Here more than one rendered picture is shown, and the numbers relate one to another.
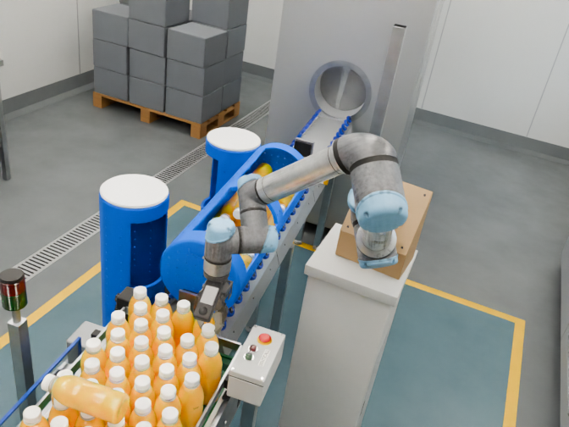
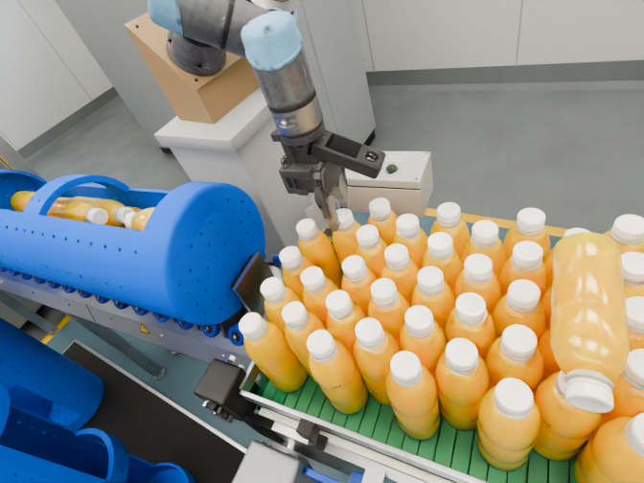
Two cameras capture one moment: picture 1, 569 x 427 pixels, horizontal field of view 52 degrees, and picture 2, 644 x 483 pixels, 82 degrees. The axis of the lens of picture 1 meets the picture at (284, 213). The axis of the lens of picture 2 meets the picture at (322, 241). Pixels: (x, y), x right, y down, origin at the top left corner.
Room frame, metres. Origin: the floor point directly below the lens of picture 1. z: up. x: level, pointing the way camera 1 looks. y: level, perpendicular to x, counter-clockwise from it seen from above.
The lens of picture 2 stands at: (1.08, 0.66, 1.57)
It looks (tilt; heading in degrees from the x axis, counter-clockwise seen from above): 44 degrees down; 296
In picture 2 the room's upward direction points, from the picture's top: 22 degrees counter-clockwise
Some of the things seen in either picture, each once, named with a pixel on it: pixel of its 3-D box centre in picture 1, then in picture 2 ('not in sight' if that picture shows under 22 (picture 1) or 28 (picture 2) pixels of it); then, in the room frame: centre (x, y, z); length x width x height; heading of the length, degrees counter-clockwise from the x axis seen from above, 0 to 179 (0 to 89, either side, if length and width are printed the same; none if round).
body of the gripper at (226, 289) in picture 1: (216, 285); (308, 157); (1.30, 0.16, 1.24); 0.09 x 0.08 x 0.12; 167
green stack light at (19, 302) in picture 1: (13, 296); not in sight; (1.18, 0.68, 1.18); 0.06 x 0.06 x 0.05
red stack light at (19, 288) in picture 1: (12, 283); not in sight; (1.18, 0.68, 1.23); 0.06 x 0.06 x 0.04
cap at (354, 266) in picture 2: (163, 332); (354, 267); (1.23, 0.28, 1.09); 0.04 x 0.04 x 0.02
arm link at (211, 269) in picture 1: (216, 263); (296, 115); (1.29, 0.16, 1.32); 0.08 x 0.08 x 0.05
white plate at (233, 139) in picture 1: (234, 139); not in sight; (2.77, 0.32, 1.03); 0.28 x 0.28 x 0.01
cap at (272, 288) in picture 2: (161, 299); (272, 289); (1.37, 0.33, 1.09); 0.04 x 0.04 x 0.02
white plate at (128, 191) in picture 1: (135, 191); not in sight; (2.10, 0.63, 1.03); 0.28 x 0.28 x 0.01
